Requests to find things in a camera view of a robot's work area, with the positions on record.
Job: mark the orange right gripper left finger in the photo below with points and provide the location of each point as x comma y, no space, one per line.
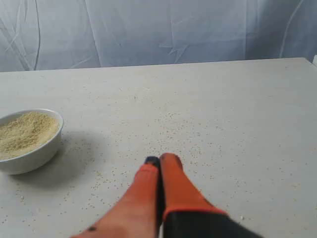
137,213

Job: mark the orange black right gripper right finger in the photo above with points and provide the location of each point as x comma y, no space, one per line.
187,213

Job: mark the yellow cooked grain porridge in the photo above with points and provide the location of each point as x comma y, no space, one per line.
26,133

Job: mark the white ceramic bowl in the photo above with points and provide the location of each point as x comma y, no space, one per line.
38,157

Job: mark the white backdrop cloth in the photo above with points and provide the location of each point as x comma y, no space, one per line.
57,34

